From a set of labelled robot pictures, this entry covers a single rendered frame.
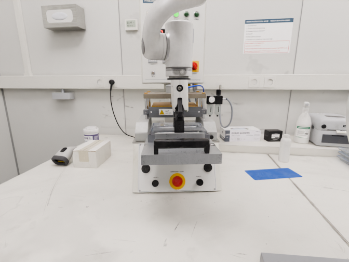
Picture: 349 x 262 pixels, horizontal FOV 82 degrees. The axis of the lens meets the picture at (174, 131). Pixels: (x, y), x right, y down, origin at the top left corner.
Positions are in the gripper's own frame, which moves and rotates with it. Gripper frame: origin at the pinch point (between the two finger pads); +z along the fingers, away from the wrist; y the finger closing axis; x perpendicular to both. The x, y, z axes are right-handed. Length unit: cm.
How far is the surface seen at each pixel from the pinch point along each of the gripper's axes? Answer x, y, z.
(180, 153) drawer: 0.4, -14.3, 4.5
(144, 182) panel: 12.6, 3.8, 22.8
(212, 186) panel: -13.3, 3.1, 24.5
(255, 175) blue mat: -35.9, 15.6, 26.6
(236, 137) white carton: -40, 54, 20
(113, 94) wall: 45, 94, -5
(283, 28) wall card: -72, 72, -47
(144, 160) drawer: 10.2, -15.3, 6.2
